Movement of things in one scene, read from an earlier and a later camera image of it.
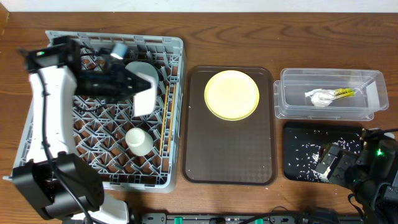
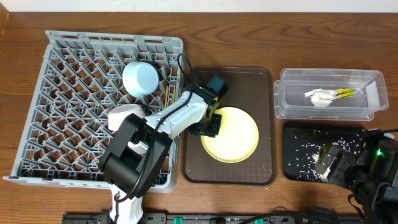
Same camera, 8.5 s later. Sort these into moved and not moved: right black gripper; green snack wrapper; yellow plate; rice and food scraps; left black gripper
Moved: left black gripper; yellow plate
Not moved: rice and food scraps; green snack wrapper; right black gripper
